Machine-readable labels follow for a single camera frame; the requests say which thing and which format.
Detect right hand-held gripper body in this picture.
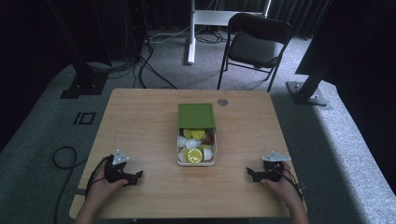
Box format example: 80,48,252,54
261,150,292,183

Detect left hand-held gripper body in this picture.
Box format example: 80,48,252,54
104,148,137,185

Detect person's left hand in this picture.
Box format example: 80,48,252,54
88,169,129,204

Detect person's right hand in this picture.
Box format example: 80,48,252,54
260,169,301,204

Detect white drawer tray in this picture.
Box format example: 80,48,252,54
176,126,218,167

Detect pile of yellow white capsules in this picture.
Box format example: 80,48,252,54
177,128,215,164

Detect green box sleeve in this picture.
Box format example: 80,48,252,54
177,103,217,130

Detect black metal stand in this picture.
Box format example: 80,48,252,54
46,0,114,100
285,0,334,110

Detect black folding chair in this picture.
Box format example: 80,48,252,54
217,12,293,93

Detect dark curtain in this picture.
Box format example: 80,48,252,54
214,0,332,40

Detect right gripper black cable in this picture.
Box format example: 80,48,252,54
273,161,304,200

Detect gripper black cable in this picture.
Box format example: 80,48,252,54
85,155,112,198
273,161,304,200

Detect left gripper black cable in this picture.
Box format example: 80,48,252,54
85,155,112,198

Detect black looped floor cable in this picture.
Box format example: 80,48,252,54
51,146,89,224

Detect black floor cable bundle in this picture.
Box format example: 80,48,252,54
87,43,179,91

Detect grey floor cables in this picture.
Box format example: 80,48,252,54
148,23,229,45

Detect white desk frame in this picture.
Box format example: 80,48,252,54
186,0,273,65

